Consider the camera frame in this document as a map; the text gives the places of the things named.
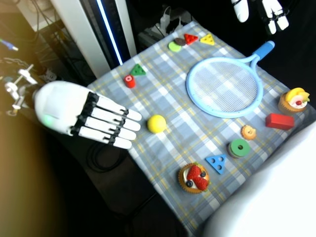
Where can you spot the red rectangular block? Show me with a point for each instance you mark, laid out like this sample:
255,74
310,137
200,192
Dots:
280,121

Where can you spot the red cylinder block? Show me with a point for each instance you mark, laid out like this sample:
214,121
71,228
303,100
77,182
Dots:
130,82

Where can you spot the grey power strip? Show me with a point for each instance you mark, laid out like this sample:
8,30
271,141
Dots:
148,37

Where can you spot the white robot body shell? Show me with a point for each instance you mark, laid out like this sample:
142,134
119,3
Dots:
271,192

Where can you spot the green round toy biscuit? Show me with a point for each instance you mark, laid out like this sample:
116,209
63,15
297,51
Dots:
174,47

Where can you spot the white plug adapter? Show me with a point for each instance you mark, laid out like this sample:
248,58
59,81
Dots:
165,21

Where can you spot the white column with blue light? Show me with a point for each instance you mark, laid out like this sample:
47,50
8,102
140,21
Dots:
81,32

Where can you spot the small orange toy biscuit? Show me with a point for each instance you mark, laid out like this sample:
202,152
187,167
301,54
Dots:
248,132

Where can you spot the blue plaid table cloth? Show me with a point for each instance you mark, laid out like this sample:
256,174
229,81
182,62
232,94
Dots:
185,138

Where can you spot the strawberry toy cupcake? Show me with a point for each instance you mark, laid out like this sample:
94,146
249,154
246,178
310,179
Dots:
193,179

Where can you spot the light blue toy racket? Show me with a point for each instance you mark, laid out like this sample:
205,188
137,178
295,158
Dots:
265,48

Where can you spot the yellow triangle block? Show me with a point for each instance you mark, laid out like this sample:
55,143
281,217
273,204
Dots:
207,40

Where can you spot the brown toy cookie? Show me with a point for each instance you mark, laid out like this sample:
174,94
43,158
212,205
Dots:
180,41

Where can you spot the red triangle block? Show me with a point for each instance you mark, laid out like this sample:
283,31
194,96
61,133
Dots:
190,39

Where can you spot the mango toy cupcake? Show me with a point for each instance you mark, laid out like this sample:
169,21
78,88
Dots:
293,101

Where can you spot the blue triangle block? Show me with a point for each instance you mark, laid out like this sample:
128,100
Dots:
217,163

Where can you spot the green triangle block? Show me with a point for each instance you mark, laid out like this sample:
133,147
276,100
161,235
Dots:
138,71

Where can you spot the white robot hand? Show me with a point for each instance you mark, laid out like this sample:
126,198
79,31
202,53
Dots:
59,106
242,11

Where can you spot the yellow ball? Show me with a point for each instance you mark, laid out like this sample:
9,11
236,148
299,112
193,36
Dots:
156,124

